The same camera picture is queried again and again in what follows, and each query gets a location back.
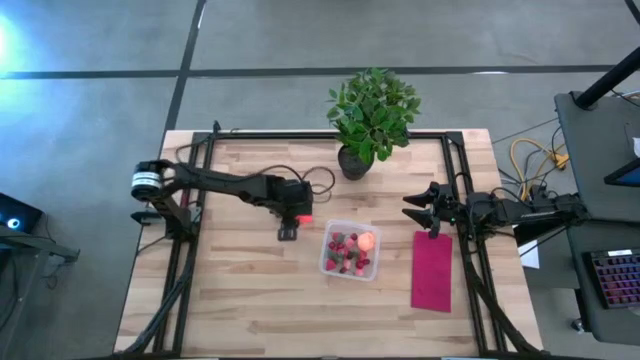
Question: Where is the black diagonal desk bar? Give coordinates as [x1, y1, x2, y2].
[513, 219, 571, 247]

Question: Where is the clear plastic tupperware container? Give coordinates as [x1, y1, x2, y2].
[318, 218, 383, 283]

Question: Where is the white paper sheet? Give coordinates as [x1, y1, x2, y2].
[518, 238, 542, 270]

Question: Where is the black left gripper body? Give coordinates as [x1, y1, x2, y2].
[272, 178, 316, 220]

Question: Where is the black aluminium table frame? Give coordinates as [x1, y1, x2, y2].
[113, 130, 546, 359]

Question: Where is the grey metal stand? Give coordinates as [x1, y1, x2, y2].
[0, 229, 81, 351]

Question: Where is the black backlit keyboard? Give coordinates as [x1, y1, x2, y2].
[585, 247, 640, 310]

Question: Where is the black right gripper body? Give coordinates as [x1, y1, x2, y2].
[432, 184, 470, 227]

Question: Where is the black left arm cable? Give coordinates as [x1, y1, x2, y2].
[173, 119, 337, 197]

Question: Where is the black pole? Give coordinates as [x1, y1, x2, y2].
[571, 46, 640, 110]

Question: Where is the yellow cable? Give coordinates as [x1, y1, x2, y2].
[508, 138, 571, 201]

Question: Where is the grey side desk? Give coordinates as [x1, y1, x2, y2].
[564, 217, 640, 347]
[553, 91, 640, 224]

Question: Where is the black device blue light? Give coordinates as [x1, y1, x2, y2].
[0, 192, 44, 234]

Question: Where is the orange toy peach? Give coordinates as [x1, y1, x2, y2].
[356, 231, 377, 253]

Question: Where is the potted green plant black pot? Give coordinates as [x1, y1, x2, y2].
[325, 66, 423, 182]

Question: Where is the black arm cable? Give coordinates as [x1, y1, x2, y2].
[173, 119, 337, 197]
[451, 171, 507, 242]

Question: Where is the black tablet blue screen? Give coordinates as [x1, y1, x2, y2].
[603, 158, 640, 189]

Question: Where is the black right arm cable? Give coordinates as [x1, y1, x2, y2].
[451, 171, 507, 242]

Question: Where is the red cloth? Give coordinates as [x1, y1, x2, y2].
[410, 230, 454, 314]

